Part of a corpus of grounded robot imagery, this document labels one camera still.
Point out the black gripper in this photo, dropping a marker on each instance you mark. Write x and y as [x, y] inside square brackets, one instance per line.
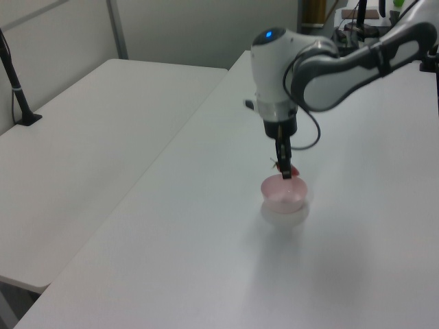
[271, 128]

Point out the red strawberry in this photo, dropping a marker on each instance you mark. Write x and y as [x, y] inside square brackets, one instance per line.
[295, 170]

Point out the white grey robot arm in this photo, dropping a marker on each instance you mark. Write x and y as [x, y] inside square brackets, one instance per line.
[343, 68]

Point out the pink plastic bowl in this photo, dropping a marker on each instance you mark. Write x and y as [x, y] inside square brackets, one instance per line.
[288, 197]

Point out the black monitor stand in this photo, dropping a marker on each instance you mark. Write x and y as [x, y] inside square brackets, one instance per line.
[360, 24]

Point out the brown board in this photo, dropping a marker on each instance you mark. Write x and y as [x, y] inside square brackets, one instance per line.
[372, 14]

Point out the black pole with table clamp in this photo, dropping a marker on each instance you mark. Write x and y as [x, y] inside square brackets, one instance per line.
[430, 63]

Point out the black keyboard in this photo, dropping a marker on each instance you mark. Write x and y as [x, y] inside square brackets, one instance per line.
[393, 16]

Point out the green object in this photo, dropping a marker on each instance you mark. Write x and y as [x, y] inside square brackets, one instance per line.
[398, 2]

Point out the grey metal partition post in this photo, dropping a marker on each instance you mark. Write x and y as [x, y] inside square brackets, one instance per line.
[117, 29]

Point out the black clamped camera pole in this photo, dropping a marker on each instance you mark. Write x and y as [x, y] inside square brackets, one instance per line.
[15, 82]

